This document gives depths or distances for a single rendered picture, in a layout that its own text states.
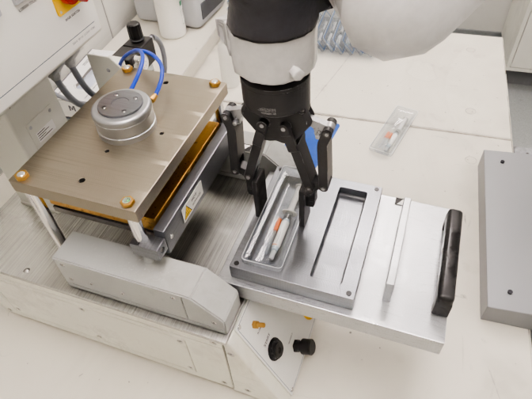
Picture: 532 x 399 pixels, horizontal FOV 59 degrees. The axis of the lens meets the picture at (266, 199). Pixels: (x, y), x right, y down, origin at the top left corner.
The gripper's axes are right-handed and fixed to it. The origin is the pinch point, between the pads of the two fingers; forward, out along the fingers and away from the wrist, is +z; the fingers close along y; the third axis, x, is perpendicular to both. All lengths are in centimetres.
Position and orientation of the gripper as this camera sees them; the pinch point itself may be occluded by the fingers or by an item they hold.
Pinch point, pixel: (282, 199)
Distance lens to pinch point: 64.3
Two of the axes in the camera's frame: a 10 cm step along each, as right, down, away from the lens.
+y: 9.4, 2.0, -2.7
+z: 0.6, 6.8, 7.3
